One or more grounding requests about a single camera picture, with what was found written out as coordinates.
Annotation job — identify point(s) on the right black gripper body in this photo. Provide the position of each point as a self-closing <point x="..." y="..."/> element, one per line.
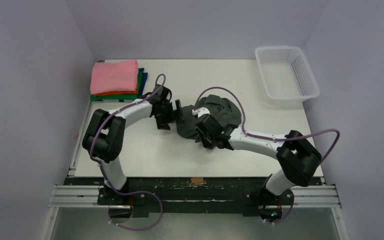
<point x="204" y="131"/>

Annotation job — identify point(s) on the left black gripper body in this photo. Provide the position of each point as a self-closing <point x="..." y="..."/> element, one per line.
<point x="166" y="115"/>

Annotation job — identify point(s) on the dark grey t shirt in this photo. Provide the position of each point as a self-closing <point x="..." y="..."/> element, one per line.
<point x="222" y="109"/>

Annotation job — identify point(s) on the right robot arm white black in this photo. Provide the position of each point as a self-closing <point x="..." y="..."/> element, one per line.
<point x="297" y="157"/>

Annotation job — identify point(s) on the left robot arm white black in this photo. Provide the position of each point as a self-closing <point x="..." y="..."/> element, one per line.
<point x="104" y="135"/>

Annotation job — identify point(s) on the green folded t shirt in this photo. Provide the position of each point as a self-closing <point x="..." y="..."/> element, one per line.
<point x="120" y="98"/>

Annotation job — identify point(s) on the blue folded t shirt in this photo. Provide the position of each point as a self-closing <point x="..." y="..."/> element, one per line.
<point x="142" y="79"/>

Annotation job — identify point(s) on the brown tape piece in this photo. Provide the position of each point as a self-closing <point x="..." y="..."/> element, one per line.
<point x="196" y="181"/>

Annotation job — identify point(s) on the orange folded t shirt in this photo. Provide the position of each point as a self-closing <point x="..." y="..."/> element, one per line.
<point x="110" y="93"/>

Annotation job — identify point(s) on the pink folded t shirt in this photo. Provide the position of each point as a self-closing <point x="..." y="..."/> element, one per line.
<point x="121" y="76"/>

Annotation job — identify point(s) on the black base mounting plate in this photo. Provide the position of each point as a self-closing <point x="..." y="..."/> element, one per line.
<point x="218" y="195"/>

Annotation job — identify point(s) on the white plastic basket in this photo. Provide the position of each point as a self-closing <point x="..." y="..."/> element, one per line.
<point x="286" y="74"/>

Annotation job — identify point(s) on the aluminium rail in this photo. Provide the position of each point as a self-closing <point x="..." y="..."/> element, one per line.
<point x="86" y="196"/>

